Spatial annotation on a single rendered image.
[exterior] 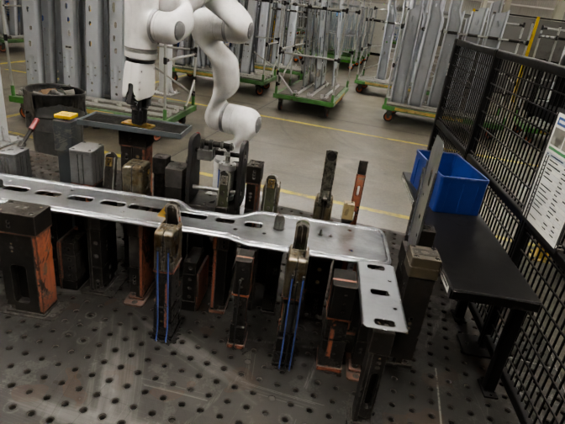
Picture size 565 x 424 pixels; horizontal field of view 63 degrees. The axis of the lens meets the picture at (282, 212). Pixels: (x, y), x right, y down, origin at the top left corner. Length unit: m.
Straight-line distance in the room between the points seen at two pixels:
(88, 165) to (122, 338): 0.57
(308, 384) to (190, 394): 0.31
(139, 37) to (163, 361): 0.85
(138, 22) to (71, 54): 4.97
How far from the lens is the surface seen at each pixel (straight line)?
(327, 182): 1.48
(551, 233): 1.31
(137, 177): 1.57
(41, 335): 1.49
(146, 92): 1.36
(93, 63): 6.12
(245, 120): 1.85
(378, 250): 1.37
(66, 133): 1.85
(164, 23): 1.27
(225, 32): 1.67
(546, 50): 13.46
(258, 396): 1.27
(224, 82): 1.78
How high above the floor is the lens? 1.61
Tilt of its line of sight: 24 degrees down
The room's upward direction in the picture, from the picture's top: 7 degrees clockwise
